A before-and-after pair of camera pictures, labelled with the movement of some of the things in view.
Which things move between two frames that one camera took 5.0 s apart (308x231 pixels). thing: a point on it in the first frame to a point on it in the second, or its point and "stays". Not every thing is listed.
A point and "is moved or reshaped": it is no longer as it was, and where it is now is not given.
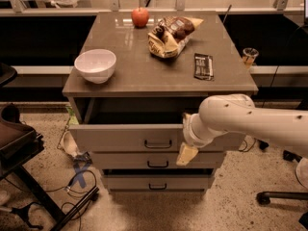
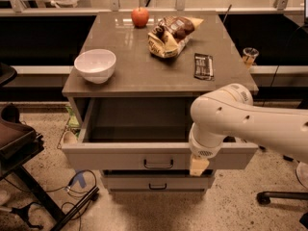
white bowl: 96,65 stays
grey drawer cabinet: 134,77 stays
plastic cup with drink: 249,55 stays
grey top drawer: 137,124 is moved or reshaped
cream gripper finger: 186,154 to 197,166
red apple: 140,17 stays
